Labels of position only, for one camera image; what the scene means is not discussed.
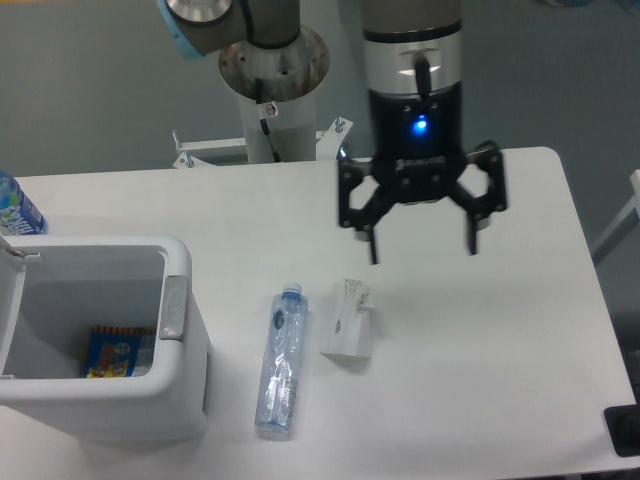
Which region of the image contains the colourful snack wrapper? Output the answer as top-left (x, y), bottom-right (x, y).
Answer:
top-left (82, 325), bottom-right (156, 378)

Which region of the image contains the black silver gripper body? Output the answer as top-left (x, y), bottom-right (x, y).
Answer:
top-left (364, 30), bottom-right (465, 203)

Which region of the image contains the black cable on pedestal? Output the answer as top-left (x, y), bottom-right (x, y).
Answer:
top-left (253, 77), bottom-right (282, 164)

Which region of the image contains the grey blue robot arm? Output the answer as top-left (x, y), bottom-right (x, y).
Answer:
top-left (157, 1), bottom-right (508, 254)

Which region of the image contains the black clamp at table edge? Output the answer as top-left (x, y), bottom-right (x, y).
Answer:
top-left (604, 404), bottom-right (639, 457)

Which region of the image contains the white frame at right edge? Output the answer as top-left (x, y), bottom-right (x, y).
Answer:
top-left (591, 169), bottom-right (639, 266)

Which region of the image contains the blue labelled water bottle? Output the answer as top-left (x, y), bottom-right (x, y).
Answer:
top-left (1, 171), bottom-right (47, 236)

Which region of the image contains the crushed clear plastic bottle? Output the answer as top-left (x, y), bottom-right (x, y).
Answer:
top-left (254, 282), bottom-right (309, 440)

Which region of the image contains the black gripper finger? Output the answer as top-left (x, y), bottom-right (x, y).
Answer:
top-left (445, 140), bottom-right (508, 255)
top-left (337, 157), bottom-right (400, 264)

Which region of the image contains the white push-lid trash can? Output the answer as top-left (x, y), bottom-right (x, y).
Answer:
top-left (1, 235), bottom-right (211, 442)

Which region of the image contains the white metal base frame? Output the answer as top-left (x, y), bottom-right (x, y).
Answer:
top-left (171, 115), bottom-right (376, 170)

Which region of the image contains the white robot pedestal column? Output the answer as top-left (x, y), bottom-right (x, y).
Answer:
top-left (219, 26), bottom-right (330, 164)

